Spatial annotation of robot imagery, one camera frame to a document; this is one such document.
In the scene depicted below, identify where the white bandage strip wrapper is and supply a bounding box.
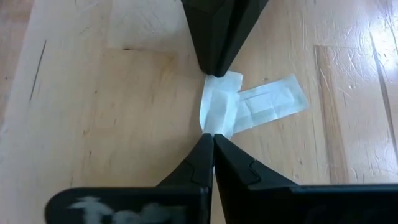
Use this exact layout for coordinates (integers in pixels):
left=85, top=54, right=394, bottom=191
left=198, top=70, right=244, bottom=140
left=233, top=73, right=310, bottom=134

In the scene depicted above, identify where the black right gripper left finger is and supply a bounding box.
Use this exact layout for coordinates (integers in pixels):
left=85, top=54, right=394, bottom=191
left=157, top=133, right=215, bottom=224

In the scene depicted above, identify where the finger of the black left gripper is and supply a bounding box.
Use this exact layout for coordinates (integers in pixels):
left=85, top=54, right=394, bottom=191
left=219, top=0, right=269, bottom=78
left=182, top=0, right=236, bottom=78

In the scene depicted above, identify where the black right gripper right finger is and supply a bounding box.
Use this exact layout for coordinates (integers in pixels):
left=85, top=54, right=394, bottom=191
left=214, top=134, right=298, bottom=224

